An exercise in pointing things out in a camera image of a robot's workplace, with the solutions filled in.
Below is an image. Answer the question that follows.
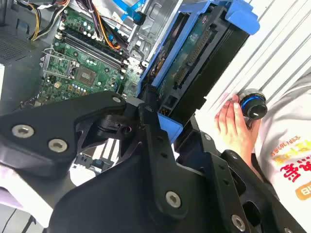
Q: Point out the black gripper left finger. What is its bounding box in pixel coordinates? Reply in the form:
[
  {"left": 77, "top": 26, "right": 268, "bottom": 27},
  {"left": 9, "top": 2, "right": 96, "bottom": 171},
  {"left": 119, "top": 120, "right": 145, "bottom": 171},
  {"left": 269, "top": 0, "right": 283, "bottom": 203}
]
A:
[{"left": 0, "top": 90, "right": 190, "bottom": 219}]

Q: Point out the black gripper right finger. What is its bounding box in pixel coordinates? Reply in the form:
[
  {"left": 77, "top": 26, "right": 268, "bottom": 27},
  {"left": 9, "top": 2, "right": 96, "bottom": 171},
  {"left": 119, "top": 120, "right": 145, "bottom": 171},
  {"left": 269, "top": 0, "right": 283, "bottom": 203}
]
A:
[{"left": 177, "top": 117, "right": 251, "bottom": 233}]

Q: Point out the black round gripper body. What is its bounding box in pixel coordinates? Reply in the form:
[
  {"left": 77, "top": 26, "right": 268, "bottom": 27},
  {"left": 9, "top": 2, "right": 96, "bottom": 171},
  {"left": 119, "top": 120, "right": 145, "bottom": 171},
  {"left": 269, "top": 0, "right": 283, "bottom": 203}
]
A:
[{"left": 47, "top": 156, "right": 307, "bottom": 233}]

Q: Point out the round black tool blue ring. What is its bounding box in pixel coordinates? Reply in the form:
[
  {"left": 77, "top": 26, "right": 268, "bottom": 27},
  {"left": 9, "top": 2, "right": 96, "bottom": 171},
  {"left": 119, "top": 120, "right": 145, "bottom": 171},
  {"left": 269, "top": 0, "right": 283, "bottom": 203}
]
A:
[{"left": 238, "top": 88, "right": 268, "bottom": 122}]

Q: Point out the hard disk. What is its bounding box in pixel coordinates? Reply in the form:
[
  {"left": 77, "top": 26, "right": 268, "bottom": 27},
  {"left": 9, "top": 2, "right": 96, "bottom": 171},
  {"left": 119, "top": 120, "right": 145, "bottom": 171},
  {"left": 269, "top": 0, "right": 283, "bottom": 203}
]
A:
[{"left": 136, "top": 0, "right": 260, "bottom": 144}]

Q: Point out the person's bare hand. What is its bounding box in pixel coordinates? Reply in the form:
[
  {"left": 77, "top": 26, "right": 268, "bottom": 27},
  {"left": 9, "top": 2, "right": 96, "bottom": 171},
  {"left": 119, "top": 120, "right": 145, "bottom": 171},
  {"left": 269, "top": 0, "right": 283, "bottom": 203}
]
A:
[{"left": 215, "top": 94, "right": 262, "bottom": 160}]

